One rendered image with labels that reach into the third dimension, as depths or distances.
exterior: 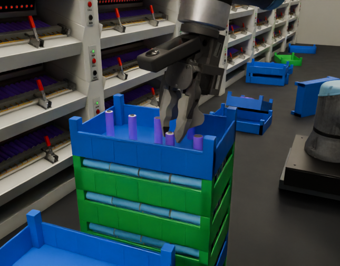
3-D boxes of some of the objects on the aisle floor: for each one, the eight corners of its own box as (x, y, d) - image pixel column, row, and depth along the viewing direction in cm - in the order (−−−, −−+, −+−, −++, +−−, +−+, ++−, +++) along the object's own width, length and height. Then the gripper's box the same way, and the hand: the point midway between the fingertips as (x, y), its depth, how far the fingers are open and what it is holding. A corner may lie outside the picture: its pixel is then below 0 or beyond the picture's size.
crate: (271, 123, 209) (272, 110, 206) (262, 135, 192) (263, 121, 189) (221, 115, 222) (222, 102, 219) (209, 125, 205) (209, 112, 202)
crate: (334, 110, 232) (340, 78, 224) (300, 117, 218) (305, 84, 210) (323, 106, 238) (329, 75, 230) (290, 114, 224) (294, 81, 217)
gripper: (241, 36, 66) (214, 148, 71) (198, 30, 74) (177, 132, 79) (208, 26, 61) (181, 149, 65) (166, 21, 69) (145, 131, 73)
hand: (170, 132), depth 70 cm, fingers open, 3 cm apart
